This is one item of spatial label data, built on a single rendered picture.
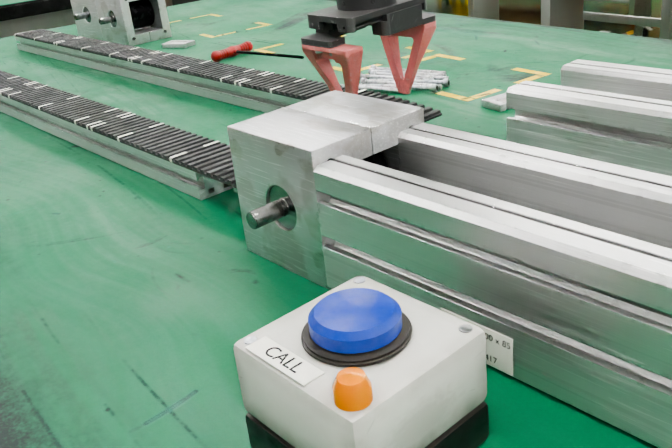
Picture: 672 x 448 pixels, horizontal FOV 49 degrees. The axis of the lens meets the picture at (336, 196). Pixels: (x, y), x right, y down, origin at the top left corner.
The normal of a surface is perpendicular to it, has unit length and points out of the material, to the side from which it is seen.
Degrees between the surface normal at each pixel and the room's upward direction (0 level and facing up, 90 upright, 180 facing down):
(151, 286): 0
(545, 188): 90
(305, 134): 0
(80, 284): 0
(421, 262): 90
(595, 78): 90
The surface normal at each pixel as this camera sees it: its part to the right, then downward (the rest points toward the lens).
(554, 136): -0.74, 0.33
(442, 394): 0.66, 0.23
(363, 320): -0.08, -0.90
